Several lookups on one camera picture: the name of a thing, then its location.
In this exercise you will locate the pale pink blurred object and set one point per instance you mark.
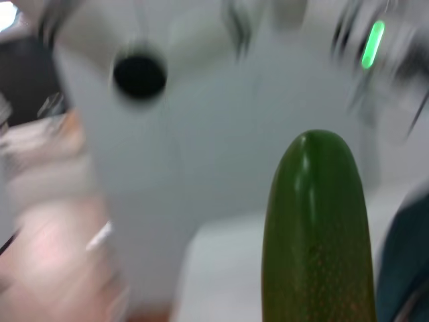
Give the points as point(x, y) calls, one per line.
point(50, 268)

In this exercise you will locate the dark teal insulated lunch bag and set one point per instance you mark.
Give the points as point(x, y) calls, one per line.
point(405, 251)

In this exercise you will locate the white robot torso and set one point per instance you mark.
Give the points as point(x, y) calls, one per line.
point(218, 117)

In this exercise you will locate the green cucumber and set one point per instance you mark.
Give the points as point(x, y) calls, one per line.
point(318, 234)

